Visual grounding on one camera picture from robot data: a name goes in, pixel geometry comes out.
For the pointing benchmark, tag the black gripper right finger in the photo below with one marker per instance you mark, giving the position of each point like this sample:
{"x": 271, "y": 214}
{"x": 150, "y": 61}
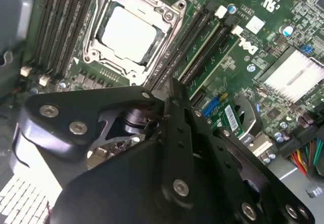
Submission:
{"x": 227, "y": 163}

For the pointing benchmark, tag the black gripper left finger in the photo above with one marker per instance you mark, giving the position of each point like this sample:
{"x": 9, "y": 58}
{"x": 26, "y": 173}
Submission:
{"x": 63, "y": 122}

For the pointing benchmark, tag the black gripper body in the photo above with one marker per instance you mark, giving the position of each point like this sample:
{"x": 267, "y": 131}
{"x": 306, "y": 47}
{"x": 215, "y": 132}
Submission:
{"x": 114, "y": 196}

